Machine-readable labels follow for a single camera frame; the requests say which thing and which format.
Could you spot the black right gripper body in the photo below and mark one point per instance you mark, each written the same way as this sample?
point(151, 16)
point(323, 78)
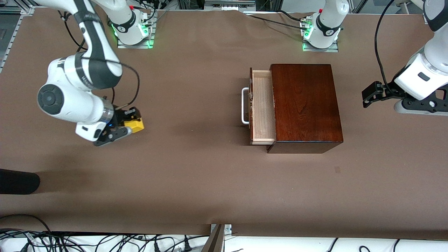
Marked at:
point(119, 116)

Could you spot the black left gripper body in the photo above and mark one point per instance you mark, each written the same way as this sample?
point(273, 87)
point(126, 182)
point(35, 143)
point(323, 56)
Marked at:
point(387, 92)

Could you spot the yellow wooden block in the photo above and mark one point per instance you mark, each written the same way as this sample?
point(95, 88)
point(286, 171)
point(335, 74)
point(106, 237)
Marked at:
point(136, 126)

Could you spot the light wooden drawer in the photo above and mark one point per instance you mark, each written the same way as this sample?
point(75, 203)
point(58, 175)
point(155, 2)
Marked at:
point(263, 105)

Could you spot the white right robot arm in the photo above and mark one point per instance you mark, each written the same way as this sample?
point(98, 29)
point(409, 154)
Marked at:
point(70, 101)

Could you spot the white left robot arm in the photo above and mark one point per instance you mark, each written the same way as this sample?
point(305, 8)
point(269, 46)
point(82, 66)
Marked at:
point(427, 70)

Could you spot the dark wooden cabinet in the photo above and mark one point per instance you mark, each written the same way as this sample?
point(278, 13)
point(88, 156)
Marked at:
point(308, 105)

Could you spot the brown paper table cover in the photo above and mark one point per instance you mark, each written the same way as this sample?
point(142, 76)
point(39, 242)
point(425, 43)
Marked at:
point(196, 175)

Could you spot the black ribbed foam cylinder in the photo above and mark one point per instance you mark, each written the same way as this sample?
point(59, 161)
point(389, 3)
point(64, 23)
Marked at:
point(17, 181)

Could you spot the black power plug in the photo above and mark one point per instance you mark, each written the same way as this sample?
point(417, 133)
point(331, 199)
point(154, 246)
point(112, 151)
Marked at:
point(156, 247)
point(187, 245)

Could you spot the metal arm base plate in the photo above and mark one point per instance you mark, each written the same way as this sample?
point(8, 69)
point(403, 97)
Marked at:
point(325, 50)
point(134, 46)

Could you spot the aluminium frame profile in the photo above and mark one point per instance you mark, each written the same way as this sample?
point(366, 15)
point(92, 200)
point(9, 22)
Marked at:
point(10, 38)

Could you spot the silver metal bracket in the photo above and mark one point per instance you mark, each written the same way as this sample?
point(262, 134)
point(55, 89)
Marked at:
point(228, 229)

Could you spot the dark metal post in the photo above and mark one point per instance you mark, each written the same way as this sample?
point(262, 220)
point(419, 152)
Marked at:
point(215, 241)

